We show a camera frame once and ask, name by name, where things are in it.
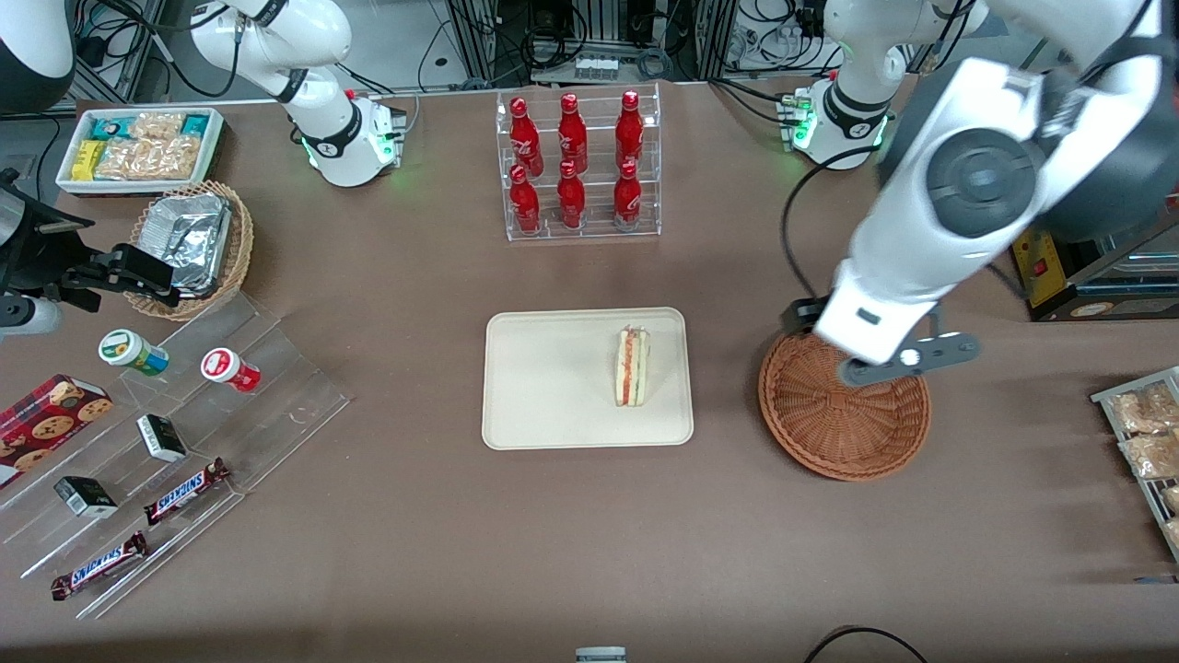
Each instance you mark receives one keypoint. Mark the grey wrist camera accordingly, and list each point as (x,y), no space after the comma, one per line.
(912,357)
(28,316)

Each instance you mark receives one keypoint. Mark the yellow snack pack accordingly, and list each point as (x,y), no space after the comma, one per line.
(87,160)

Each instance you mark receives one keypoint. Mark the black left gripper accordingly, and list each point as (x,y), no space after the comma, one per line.
(799,315)

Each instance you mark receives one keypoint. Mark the triangular sandwich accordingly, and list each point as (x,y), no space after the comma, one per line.
(632,368)

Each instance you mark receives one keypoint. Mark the clear acrylic stepped display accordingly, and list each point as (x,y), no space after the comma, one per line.
(276,405)

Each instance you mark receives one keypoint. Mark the snickers chocolate bar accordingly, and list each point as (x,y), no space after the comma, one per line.
(99,565)
(184,493)

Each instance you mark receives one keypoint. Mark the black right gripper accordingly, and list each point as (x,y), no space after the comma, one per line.
(29,247)

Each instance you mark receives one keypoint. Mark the teal snack pack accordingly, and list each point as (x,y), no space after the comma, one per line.
(110,127)

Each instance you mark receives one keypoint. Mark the red soda bottle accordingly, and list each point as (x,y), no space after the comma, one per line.
(572,136)
(525,138)
(629,131)
(571,201)
(525,204)
(627,198)

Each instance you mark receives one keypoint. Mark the clear bag of pastry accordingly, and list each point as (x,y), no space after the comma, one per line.
(1142,410)
(1151,456)

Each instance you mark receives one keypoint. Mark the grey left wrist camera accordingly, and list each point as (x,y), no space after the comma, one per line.
(912,357)

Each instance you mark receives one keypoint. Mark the green lid white cup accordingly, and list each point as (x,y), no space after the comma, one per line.
(129,350)

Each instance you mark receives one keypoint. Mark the light wicker basket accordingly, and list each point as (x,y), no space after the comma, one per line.
(242,239)

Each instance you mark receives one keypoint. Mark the small grey white object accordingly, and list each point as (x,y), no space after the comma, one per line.
(601,655)

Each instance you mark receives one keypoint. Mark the white power strip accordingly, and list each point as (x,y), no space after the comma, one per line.
(596,67)

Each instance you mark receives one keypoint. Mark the clear bag of crackers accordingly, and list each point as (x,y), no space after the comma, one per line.
(152,158)

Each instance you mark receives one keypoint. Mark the red chocolate cookie box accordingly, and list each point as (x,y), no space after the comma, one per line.
(46,424)

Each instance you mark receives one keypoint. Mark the clear acrylic bottle rack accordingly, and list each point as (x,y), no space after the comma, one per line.
(601,189)

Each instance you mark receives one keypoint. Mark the black machine with yellow label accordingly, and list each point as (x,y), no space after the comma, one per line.
(1045,267)

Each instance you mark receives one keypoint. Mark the aluminium profile frame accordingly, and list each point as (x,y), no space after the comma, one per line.
(589,18)

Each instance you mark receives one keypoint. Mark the white plastic snack bin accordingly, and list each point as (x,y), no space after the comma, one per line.
(138,188)

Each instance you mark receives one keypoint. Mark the brown round wicker basket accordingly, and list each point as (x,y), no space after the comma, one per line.
(829,433)

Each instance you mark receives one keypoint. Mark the silver foil packets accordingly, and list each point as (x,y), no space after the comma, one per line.
(184,230)

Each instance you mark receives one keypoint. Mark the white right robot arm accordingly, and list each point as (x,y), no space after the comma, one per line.
(322,37)

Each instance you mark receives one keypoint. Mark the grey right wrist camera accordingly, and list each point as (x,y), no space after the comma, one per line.
(28,316)

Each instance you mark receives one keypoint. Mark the beige rectangular tray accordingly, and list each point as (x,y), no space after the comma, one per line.
(553,387)

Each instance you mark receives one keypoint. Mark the small black box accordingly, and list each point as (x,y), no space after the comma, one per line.
(162,438)
(85,497)

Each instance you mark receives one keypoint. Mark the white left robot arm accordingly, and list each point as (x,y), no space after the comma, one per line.
(986,175)

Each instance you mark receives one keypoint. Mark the red lid white cup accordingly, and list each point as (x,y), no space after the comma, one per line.
(226,366)

